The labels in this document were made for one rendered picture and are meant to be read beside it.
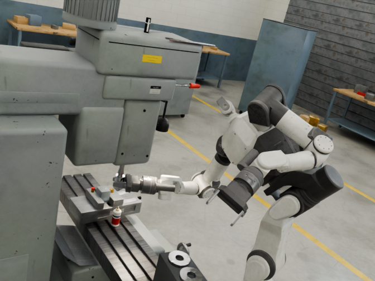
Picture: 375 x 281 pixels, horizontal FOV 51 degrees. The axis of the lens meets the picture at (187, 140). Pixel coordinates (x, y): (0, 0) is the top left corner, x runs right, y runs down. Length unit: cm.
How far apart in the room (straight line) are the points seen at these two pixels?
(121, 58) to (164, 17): 801
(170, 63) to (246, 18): 950
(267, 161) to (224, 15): 927
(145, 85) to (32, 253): 79
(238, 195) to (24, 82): 82
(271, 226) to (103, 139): 81
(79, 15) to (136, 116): 47
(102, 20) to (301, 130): 85
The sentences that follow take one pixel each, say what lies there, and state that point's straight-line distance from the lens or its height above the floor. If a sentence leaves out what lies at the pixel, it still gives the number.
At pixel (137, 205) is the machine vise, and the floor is 97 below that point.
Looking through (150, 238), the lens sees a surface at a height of 83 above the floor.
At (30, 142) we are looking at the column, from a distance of 139.
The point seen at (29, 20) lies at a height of 96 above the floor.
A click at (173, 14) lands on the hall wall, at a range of 963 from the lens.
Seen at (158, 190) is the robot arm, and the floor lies 119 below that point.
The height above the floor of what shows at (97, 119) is 155.
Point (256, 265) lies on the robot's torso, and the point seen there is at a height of 103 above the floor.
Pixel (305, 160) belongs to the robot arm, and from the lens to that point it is 151.
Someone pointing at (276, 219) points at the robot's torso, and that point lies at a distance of 175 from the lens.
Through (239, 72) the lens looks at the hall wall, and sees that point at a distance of 1141.
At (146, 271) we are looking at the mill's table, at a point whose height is 91.
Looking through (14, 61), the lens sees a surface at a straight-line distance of 142.
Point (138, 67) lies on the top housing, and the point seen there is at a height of 177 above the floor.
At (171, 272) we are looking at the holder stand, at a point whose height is 110.
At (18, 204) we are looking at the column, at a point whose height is 128.
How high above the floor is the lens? 209
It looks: 21 degrees down
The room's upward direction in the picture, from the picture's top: 14 degrees clockwise
